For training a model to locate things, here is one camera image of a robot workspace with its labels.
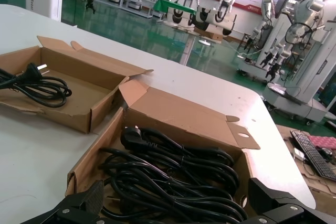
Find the brown cardboard box with cables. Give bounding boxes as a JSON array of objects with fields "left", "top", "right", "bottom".
[{"left": 67, "top": 79, "right": 261, "bottom": 224}]

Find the empty brown cardboard box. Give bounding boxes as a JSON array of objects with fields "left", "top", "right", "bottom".
[{"left": 0, "top": 35, "right": 154, "bottom": 134}]

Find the small white box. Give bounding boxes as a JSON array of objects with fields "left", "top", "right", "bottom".
[{"left": 293, "top": 148, "right": 306, "bottom": 161}]

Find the white black robot shell part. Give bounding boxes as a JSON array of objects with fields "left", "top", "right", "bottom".
[
  {"left": 166, "top": 7, "right": 196, "bottom": 27},
  {"left": 193, "top": 6, "right": 217, "bottom": 30},
  {"left": 214, "top": 10, "right": 237, "bottom": 36}
]

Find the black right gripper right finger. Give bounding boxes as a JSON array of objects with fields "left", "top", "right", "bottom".
[{"left": 244, "top": 177, "right": 336, "bottom": 224}]

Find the flattened brown cardboard sheet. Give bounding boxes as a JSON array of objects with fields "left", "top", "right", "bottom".
[{"left": 275, "top": 124, "right": 336, "bottom": 224}]

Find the white legged table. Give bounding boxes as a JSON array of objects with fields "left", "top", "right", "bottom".
[{"left": 162, "top": 19, "right": 234, "bottom": 66}]

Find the small dark stool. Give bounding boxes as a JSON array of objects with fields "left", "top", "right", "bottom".
[{"left": 238, "top": 32, "right": 251, "bottom": 50}]

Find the black computer keyboard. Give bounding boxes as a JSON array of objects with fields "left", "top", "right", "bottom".
[{"left": 289, "top": 129, "right": 336, "bottom": 182}]

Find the pink foam sheet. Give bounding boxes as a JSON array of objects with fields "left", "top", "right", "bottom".
[{"left": 308, "top": 134, "right": 336, "bottom": 155}]

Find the black power cable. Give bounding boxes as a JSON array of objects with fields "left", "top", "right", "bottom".
[
  {"left": 99, "top": 126, "right": 241, "bottom": 190},
  {"left": 101, "top": 171, "right": 249, "bottom": 224},
  {"left": 0, "top": 62, "right": 73, "bottom": 109}
]

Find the small brown cardboard carton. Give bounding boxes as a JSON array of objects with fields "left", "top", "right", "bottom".
[{"left": 193, "top": 26, "right": 224, "bottom": 40}]

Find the tall white humanoid robot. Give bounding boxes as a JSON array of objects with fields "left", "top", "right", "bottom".
[
  {"left": 283, "top": 0, "right": 328, "bottom": 82},
  {"left": 243, "top": 0, "right": 274, "bottom": 51}
]

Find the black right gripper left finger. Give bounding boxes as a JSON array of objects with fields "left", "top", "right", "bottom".
[{"left": 18, "top": 178, "right": 105, "bottom": 224}]

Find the green table cloth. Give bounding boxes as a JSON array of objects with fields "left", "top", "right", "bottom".
[{"left": 152, "top": 0, "right": 197, "bottom": 18}]

